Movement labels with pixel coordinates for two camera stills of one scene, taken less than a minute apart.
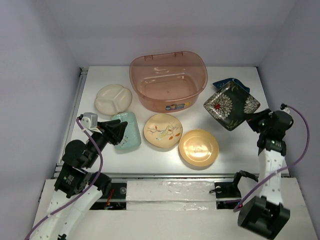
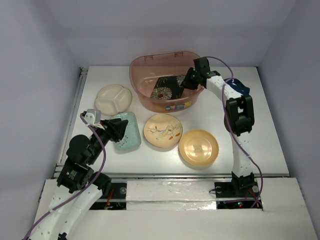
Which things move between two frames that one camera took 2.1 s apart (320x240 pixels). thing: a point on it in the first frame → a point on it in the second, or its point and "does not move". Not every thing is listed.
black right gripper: x=252 y=120 → x=186 y=82
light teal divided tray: x=131 y=139 does not move
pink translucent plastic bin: x=168 y=82 does not move
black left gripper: x=115 y=133 does not move
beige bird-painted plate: x=162 y=130 does not move
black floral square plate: x=231 y=106 → x=168 y=87
